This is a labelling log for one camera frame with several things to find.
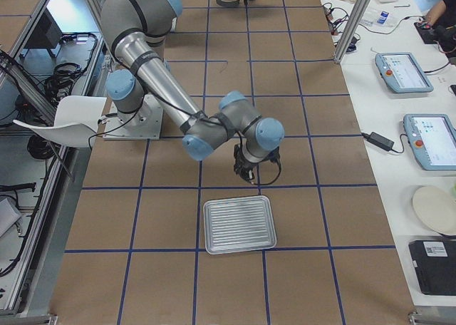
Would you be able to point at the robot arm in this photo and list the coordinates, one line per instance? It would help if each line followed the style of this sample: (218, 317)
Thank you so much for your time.
(135, 30)

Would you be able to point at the blue teach pendant lower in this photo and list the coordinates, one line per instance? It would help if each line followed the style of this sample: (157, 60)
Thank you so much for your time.
(432, 140)

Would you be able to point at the silver ribbed metal tray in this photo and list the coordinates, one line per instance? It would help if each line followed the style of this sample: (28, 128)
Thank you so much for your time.
(238, 224)

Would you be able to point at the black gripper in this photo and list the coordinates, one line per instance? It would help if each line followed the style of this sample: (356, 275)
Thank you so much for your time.
(248, 167)

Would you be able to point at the white plastic chair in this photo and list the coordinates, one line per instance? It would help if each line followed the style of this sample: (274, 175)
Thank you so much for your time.
(75, 124)

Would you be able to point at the blue teach pendant upper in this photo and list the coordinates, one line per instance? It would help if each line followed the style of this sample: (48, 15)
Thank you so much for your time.
(402, 73)

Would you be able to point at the black power adapter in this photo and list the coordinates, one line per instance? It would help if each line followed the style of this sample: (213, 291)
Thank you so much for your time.
(382, 142)

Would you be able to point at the olive brake shoe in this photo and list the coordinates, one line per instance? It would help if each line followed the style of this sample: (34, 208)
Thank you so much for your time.
(228, 4)

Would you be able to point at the black laptop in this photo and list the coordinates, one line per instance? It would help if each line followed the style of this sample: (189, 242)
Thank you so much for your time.
(434, 263)

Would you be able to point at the white round plate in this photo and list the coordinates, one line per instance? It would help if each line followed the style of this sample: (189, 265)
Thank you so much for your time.
(436, 209)

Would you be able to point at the aluminium frame post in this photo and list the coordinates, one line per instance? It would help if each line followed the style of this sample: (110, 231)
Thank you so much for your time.
(353, 21)

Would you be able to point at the blue teach pendant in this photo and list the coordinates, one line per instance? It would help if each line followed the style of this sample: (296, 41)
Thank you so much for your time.
(432, 140)
(402, 73)

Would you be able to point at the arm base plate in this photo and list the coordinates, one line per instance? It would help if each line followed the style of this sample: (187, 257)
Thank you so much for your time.
(146, 124)

